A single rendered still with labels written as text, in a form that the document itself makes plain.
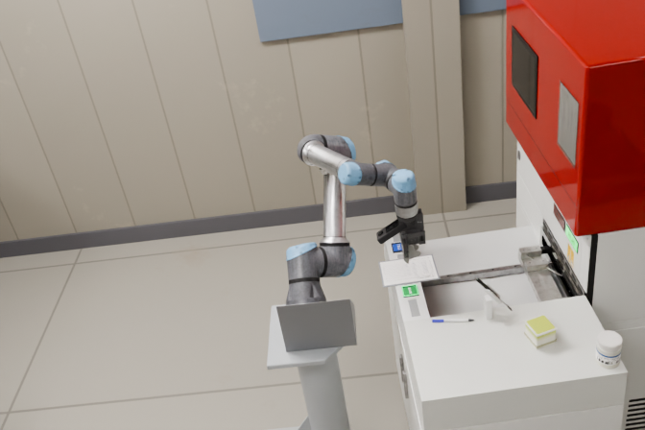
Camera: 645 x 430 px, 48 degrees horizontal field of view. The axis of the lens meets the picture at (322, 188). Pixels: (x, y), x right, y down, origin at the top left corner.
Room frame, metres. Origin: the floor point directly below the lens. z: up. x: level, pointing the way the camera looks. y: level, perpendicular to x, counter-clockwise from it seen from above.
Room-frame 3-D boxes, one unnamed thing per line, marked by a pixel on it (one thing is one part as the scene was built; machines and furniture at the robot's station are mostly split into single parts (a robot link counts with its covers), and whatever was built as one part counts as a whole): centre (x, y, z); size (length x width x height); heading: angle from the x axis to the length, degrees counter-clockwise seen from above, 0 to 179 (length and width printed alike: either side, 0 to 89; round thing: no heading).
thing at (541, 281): (1.99, -0.75, 0.87); 0.36 x 0.08 x 0.03; 178
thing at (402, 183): (1.96, -0.26, 1.41); 0.09 x 0.08 x 0.11; 21
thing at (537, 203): (2.19, -0.84, 1.02); 0.81 x 0.03 x 0.40; 178
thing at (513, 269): (2.13, -0.56, 0.84); 0.50 x 0.02 x 0.03; 88
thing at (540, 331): (1.63, -0.61, 1.00); 0.07 x 0.07 x 0.07; 13
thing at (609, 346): (1.50, -0.78, 1.01); 0.07 x 0.07 x 0.10
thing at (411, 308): (2.08, -0.25, 0.89); 0.55 x 0.09 x 0.14; 178
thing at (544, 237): (2.02, -0.83, 0.89); 0.44 x 0.02 x 0.10; 178
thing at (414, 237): (1.96, -0.27, 1.25); 0.09 x 0.08 x 0.12; 88
